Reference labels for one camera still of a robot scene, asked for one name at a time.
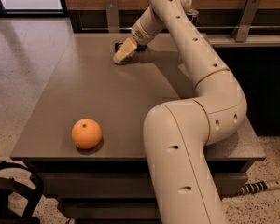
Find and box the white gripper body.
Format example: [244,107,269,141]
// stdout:
[132,18,161,46]

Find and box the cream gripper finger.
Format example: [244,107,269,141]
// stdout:
[113,37,138,63]

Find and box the black rxbar chocolate bar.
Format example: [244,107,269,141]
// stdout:
[115,42,147,53]

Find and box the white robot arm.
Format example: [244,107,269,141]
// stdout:
[113,0,246,224]

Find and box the blue silver energy drink can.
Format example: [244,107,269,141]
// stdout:
[187,9,199,25]

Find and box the orange fruit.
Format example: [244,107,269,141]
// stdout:
[71,119,103,149]

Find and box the grey upper drawer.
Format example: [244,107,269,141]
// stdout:
[36,171,248,199]

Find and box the grey drawer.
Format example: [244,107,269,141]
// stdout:
[36,171,248,199]
[58,203,161,220]

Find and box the grey lower drawer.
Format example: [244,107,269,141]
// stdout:
[58,203,161,220]

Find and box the black white striped power strip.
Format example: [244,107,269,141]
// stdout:
[237,180,280,195]

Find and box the black chair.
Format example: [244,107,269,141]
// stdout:
[0,147,45,224]

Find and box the left metal wall bracket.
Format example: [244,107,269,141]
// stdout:
[105,0,119,33]

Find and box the metal wall bracket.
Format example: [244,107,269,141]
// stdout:
[105,0,119,33]
[231,0,261,43]

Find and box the right metal wall bracket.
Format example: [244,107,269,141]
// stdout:
[231,0,261,43]

